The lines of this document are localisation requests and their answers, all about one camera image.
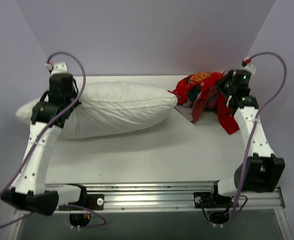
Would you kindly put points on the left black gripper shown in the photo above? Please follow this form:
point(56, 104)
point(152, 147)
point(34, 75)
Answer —
point(61, 83)

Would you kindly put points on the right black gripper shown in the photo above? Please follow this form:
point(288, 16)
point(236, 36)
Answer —
point(226, 85)

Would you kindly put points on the red printed pillowcase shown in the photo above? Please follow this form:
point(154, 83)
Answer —
point(198, 92)

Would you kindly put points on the white pillow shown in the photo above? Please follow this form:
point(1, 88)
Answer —
point(110, 108)

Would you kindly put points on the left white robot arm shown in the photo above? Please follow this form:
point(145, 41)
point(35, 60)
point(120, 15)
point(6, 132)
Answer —
point(28, 191)

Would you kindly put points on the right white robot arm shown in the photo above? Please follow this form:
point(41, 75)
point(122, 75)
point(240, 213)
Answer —
point(261, 169)

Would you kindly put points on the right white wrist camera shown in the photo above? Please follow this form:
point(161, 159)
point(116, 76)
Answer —
point(247, 65)

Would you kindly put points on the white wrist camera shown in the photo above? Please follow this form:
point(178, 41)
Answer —
point(247, 65)
point(57, 68)

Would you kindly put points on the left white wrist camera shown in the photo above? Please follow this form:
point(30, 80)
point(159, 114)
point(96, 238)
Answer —
point(57, 68)

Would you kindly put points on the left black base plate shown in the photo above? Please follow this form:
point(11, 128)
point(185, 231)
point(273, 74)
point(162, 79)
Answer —
point(95, 201)

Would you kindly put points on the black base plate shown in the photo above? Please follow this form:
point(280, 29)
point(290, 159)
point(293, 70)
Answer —
point(202, 199)
point(95, 201)

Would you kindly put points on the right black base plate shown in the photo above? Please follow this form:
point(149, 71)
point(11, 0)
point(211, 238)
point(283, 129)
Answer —
point(202, 199)

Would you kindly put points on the aluminium front rail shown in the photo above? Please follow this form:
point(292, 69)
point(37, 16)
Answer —
point(168, 196)

